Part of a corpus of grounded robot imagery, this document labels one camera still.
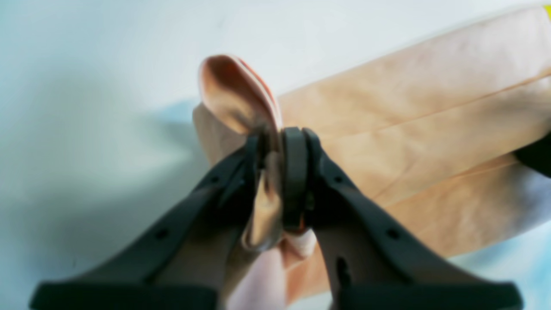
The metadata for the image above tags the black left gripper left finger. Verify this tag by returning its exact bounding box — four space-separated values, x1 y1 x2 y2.
30 134 263 310

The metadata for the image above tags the peach pink T-shirt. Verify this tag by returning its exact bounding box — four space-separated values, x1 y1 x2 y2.
192 4 551 310

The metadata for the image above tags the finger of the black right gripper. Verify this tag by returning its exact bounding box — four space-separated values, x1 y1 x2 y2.
515 132 551 178

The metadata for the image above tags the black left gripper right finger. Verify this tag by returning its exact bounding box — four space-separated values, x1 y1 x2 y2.
282 127 523 310

